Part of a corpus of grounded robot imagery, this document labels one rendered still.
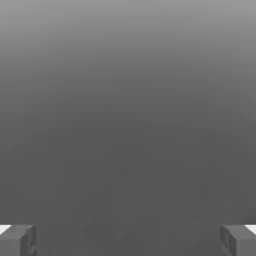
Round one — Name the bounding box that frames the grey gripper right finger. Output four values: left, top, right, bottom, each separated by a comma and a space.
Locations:
218, 224, 256, 256

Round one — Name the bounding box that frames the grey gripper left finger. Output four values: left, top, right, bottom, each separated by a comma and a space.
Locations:
0, 224, 38, 256

